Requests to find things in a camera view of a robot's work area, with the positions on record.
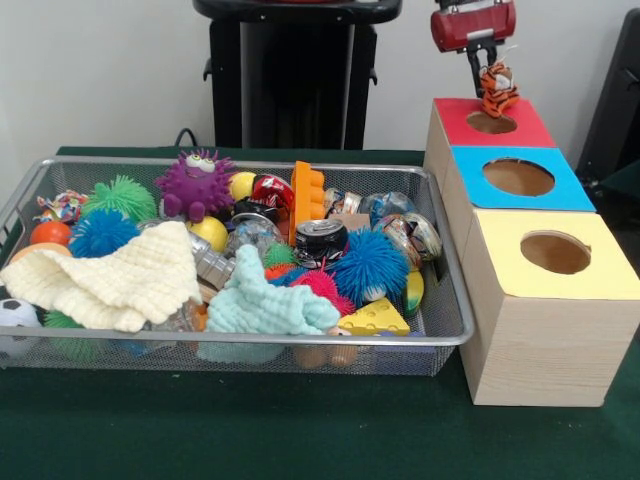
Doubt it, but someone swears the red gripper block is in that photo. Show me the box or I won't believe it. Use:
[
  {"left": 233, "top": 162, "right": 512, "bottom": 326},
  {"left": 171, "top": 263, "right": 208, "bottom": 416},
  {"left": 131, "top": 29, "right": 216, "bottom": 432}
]
[{"left": 430, "top": 0, "right": 518, "bottom": 99}]

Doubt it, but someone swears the orange striped tiger plush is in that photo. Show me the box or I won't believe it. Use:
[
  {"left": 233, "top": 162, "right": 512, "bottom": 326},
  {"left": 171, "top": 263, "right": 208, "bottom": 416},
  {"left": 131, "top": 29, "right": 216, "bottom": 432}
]
[{"left": 477, "top": 62, "right": 521, "bottom": 120}]

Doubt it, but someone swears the shallow metal mesh bin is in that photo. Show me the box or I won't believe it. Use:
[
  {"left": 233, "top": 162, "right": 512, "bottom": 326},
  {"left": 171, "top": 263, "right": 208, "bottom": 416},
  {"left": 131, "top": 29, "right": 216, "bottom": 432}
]
[{"left": 0, "top": 155, "right": 475, "bottom": 377}]

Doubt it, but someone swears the green cloth side table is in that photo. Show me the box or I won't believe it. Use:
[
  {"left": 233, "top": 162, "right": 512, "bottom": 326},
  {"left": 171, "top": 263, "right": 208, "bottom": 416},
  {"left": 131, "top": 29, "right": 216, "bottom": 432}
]
[{"left": 597, "top": 159, "right": 640, "bottom": 201}]

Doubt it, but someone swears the orange building block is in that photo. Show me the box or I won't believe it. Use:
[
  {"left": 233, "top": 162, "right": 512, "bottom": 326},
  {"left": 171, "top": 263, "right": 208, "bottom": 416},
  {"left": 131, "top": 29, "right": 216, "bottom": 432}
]
[{"left": 289, "top": 160, "right": 327, "bottom": 246}]

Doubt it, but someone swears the blue spiky rubber ball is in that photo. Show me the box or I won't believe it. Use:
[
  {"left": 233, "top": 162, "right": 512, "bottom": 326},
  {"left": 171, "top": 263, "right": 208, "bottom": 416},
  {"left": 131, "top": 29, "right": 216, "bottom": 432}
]
[
  {"left": 332, "top": 227, "right": 411, "bottom": 309},
  {"left": 68, "top": 208, "right": 142, "bottom": 260}
]

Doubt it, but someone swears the yellow cheese wedge toy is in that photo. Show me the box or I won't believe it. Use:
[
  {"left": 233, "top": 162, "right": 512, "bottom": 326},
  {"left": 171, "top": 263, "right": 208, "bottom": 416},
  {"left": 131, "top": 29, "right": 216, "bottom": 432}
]
[{"left": 337, "top": 297, "right": 411, "bottom": 337}]

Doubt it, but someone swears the purple spiky monster toy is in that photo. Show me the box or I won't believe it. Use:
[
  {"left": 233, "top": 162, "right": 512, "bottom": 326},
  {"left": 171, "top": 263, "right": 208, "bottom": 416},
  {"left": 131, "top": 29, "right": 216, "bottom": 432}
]
[{"left": 154, "top": 148, "right": 237, "bottom": 224}]

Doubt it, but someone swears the mint knitted cloth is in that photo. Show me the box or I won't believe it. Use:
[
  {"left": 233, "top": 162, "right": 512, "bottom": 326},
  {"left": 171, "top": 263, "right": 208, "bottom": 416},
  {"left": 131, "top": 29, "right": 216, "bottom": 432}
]
[{"left": 204, "top": 243, "right": 342, "bottom": 336}]

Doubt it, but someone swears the green spiky rubber ball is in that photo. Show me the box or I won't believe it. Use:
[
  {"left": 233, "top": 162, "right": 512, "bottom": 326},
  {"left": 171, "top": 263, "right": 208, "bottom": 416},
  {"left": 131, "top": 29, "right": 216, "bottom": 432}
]
[{"left": 81, "top": 174, "right": 159, "bottom": 224}]

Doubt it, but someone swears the dark green table cloth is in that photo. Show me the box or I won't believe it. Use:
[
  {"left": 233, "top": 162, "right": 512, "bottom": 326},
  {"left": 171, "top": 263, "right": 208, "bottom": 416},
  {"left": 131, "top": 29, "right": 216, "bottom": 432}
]
[{"left": 0, "top": 145, "right": 640, "bottom": 480}]

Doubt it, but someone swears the cream knitted cloth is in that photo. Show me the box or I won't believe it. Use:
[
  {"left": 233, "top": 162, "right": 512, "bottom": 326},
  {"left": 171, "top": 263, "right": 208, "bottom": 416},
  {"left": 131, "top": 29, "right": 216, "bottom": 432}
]
[{"left": 0, "top": 219, "right": 204, "bottom": 334}]

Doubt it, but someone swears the orange rubber ball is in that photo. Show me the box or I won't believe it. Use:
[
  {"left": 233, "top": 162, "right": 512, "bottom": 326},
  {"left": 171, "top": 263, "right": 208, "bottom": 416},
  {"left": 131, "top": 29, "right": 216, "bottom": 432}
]
[{"left": 29, "top": 220, "right": 74, "bottom": 247}]

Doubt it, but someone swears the small soccer ball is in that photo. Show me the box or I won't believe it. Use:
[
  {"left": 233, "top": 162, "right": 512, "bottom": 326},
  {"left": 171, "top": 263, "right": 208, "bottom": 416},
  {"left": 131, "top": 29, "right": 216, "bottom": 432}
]
[{"left": 0, "top": 298, "right": 44, "bottom": 359}]

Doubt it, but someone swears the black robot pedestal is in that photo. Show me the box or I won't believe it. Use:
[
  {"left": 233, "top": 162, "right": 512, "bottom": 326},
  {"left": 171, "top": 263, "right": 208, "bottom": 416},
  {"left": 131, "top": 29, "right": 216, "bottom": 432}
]
[{"left": 192, "top": 0, "right": 404, "bottom": 150}]

